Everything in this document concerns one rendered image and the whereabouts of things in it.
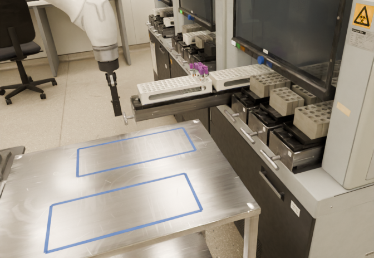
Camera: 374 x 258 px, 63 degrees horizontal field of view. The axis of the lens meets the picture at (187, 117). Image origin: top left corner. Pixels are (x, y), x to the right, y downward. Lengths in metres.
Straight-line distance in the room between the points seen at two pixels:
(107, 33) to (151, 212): 0.64
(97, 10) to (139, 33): 3.71
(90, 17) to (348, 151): 0.88
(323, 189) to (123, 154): 0.58
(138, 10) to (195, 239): 3.83
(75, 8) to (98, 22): 0.17
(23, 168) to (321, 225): 0.88
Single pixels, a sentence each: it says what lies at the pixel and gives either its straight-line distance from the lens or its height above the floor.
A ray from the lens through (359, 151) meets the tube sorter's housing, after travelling 0.90.
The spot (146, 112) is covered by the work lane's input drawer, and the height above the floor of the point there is 0.79.
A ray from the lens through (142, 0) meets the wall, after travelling 4.74.
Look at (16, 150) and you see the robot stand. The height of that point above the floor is 0.70.
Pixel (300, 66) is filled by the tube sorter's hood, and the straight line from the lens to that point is 0.98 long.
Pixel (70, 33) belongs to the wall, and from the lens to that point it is 4.76.
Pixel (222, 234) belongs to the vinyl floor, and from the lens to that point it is 1.76.
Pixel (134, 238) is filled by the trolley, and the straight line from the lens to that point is 0.71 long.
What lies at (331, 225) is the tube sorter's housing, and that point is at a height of 0.61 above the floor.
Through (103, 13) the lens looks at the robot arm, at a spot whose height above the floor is 1.17.
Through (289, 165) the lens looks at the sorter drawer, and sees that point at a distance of 0.99.
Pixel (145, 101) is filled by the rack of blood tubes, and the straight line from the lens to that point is 1.22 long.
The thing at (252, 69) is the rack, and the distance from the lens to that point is 1.39.
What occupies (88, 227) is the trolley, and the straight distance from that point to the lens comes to 0.76.
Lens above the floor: 1.35
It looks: 29 degrees down
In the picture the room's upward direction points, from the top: 4 degrees counter-clockwise
